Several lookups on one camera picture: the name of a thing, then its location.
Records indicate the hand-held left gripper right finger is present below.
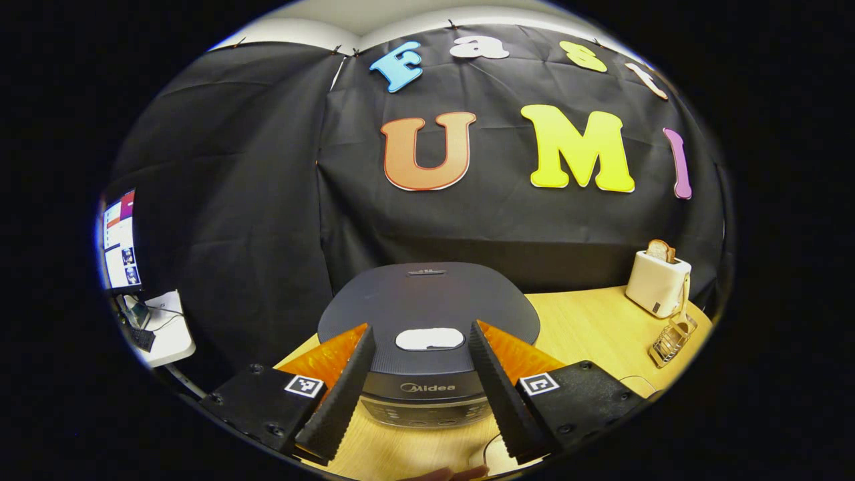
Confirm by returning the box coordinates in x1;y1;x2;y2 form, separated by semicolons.
469;320;647;466

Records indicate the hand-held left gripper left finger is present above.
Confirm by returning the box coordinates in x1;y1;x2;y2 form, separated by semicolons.
199;323;376;466

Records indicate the grey rice cooker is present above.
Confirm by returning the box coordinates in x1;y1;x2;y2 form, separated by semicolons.
317;261;541;430

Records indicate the metal wire chopstick holder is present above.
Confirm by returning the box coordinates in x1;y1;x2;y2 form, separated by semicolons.
648;313;699;369

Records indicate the white side table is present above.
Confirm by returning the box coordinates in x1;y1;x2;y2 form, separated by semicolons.
114;289;196;368

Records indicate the white toaster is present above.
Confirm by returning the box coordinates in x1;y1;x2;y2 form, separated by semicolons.
625;250;693;319

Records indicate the computer monitor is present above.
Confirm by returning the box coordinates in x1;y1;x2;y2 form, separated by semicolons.
100;189;143;291

